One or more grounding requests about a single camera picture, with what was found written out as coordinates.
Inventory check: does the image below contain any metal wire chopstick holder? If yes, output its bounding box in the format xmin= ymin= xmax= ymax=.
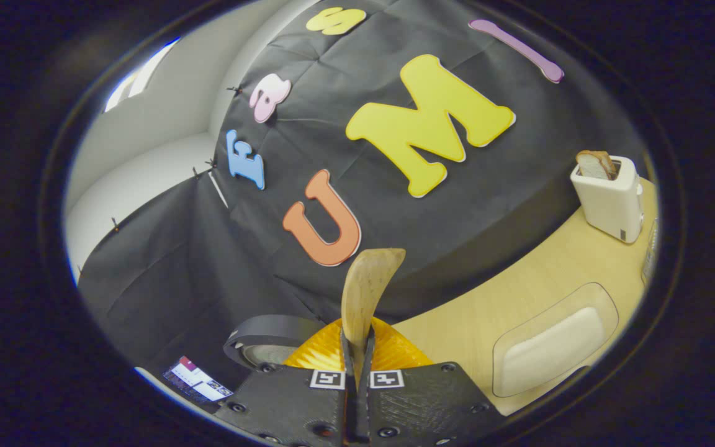
xmin=641 ymin=217 xmax=659 ymax=286

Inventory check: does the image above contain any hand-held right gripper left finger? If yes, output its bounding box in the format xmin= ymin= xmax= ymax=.
xmin=215 ymin=318 xmax=358 ymax=447

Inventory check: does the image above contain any computer monitor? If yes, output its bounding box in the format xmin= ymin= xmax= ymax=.
xmin=163 ymin=356 xmax=234 ymax=403

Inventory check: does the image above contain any black backdrop cloth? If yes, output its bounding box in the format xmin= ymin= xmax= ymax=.
xmin=77 ymin=0 xmax=650 ymax=398

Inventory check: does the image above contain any wooden spoon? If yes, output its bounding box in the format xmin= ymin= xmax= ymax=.
xmin=341 ymin=248 xmax=407 ymax=386

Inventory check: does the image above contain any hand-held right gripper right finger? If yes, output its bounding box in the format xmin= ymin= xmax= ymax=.
xmin=357 ymin=318 xmax=507 ymax=447

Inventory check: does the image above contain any white toaster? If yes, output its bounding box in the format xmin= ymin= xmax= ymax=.
xmin=570 ymin=155 xmax=645 ymax=244

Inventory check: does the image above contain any clear plastic rice box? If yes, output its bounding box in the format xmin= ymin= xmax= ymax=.
xmin=492 ymin=282 xmax=619 ymax=399

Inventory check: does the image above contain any dark grey rice cooker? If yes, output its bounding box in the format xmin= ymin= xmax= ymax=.
xmin=223 ymin=315 xmax=327 ymax=371

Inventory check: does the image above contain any toasted bread slice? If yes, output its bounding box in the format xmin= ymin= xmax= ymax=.
xmin=575 ymin=150 xmax=617 ymax=181

